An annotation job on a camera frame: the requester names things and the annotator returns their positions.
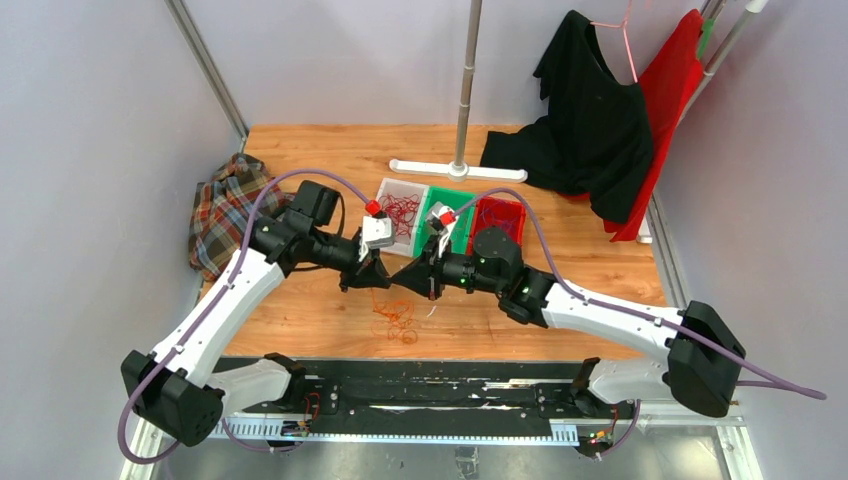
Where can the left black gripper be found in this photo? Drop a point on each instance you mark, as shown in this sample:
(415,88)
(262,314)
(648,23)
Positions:
(370,273)

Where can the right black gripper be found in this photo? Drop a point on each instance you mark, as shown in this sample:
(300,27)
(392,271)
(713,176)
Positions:
(423,277)

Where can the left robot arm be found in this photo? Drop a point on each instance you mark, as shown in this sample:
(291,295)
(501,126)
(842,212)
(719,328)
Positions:
(175,386)

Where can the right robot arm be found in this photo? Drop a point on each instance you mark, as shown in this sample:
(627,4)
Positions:
(689,355)

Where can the white plastic bin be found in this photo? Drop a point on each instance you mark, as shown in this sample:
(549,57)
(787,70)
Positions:
(401,201)

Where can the green plastic bin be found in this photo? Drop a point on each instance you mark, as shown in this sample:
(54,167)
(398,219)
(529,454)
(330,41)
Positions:
(454,199)

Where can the red plastic bin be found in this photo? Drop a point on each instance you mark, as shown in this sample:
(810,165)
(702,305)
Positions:
(509,216)

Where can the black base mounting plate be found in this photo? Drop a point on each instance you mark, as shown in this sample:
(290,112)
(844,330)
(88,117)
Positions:
(427,400)

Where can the white garment rack stand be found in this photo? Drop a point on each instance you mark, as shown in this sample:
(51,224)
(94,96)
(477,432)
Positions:
(459,170)

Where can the plaid flannel shirt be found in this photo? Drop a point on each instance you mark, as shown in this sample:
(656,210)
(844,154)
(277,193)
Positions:
(220,213)

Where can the black t-shirt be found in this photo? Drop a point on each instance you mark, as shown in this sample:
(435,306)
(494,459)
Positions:
(595,138)

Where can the pink clothes hanger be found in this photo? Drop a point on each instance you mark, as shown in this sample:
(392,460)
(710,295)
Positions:
(622,27)

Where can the red t-shirt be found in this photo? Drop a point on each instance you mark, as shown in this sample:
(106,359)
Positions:
(668,83)

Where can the green clothes hanger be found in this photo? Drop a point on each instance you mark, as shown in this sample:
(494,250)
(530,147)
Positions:
(704,37)

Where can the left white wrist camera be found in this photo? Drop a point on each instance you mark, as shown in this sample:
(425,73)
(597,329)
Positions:
(375,234)

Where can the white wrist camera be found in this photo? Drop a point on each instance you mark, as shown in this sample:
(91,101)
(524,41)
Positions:
(441,219)
(375,234)

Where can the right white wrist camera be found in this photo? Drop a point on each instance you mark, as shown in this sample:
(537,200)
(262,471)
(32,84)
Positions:
(441,219)

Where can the aluminium frame rail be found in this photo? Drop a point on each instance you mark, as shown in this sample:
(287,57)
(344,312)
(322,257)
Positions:
(193,37)

